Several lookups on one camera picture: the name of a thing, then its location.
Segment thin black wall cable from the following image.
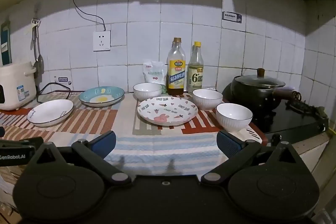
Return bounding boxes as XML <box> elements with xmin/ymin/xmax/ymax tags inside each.
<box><xmin>70</xmin><ymin>0</ymin><xmax>227</xmax><ymax>31</ymax></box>

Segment white rice cooker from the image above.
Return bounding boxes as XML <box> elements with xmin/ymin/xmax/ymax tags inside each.
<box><xmin>0</xmin><ymin>61</ymin><xmax>37</xmax><ymax>111</ymax></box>

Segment black gas stove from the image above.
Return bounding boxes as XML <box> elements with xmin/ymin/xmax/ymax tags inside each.
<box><xmin>222</xmin><ymin>82</ymin><xmax>329</xmax><ymax>144</ymax></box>

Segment blue wall poster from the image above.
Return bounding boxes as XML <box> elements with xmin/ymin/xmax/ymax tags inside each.
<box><xmin>0</xmin><ymin>18</ymin><xmax>12</xmax><ymax>66</ymax></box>

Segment black power cord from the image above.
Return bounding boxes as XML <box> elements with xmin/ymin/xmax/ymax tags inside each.
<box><xmin>36</xmin><ymin>81</ymin><xmax>72</xmax><ymax>104</ymax></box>

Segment yellow label cooking wine bottle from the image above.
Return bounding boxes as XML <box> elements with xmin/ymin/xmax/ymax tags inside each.
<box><xmin>167</xmin><ymin>37</ymin><xmax>186</xmax><ymax>96</ymax></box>

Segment white plate with dark rim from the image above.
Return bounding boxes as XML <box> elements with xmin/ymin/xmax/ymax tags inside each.
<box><xmin>27</xmin><ymin>99</ymin><xmax>74</xmax><ymax>127</ymax></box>

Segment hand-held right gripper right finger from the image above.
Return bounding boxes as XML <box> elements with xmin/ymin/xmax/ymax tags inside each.
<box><xmin>201</xmin><ymin>130</ymin><xmax>303</xmax><ymax>186</ymax></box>

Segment white salt bag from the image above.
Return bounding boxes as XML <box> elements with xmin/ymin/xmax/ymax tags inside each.
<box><xmin>143</xmin><ymin>60</ymin><xmax>167</xmax><ymax>86</ymax></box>

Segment dark framed wall sticker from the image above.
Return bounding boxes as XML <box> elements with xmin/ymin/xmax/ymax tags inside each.
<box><xmin>222</xmin><ymin>11</ymin><xmax>243</xmax><ymax>23</ymax></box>

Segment clear vinegar bottle yellow cap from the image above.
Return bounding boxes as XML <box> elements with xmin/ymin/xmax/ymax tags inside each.
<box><xmin>187</xmin><ymin>41</ymin><xmax>205</xmax><ymax>94</ymax></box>

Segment black cooking pot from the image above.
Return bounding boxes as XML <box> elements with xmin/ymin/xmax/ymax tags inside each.
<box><xmin>230</xmin><ymin>68</ymin><xmax>302</xmax><ymax>112</ymax></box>

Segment white wall socket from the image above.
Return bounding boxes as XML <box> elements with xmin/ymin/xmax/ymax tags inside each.
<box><xmin>93</xmin><ymin>30</ymin><xmax>111</xmax><ymax>52</ymax></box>

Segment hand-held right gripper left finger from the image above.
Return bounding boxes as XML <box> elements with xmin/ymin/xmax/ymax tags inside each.
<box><xmin>34</xmin><ymin>131</ymin><xmax>132</xmax><ymax>186</ymax></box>

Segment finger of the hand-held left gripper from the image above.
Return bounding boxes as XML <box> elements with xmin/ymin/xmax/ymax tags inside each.
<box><xmin>0</xmin><ymin>136</ymin><xmax>44</xmax><ymax>149</ymax></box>

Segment striped tablecloth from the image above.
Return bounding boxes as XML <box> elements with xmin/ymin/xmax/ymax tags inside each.
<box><xmin>0</xmin><ymin>91</ymin><xmax>268</xmax><ymax>188</ymax></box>

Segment pink rabbit print plate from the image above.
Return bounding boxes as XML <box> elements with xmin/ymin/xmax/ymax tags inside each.
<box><xmin>137</xmin><ymin>96</ymin><xmax>198</xmax><ymax>127</ymax></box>

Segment blue fried egg plate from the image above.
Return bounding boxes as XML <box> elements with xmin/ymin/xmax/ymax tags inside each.
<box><xmin>79</xmin><ymin>86</ymin><xmax>125</xmax><ymax>108</ymax></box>

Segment glass pot lid wooden knob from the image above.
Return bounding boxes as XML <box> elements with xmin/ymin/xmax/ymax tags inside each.
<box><xmin>234</xmin><ymin>68</ymin><xmax>286</xmax><ymax>89</ymax></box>

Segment white ribbed bowl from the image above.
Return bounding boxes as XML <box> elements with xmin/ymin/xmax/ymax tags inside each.
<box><xmin>133</xmin><ymin>83</ymin><xmax>163</xmax><ymax>101</ymax></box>
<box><xmin>192</xmin><ymin>89</ymin><xmax>223</xmax><ymax>110</ymax></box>
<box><xmin>216</xmin><ymin>103</ymin><xmax>253</xmax><ymax>132</ymax></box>

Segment hanging metal utensils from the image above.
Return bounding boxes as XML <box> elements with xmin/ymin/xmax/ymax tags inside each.
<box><xmin>31</xmin><ymin>19</ymin><xmax>45</xmax><ymax>75</ymax></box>

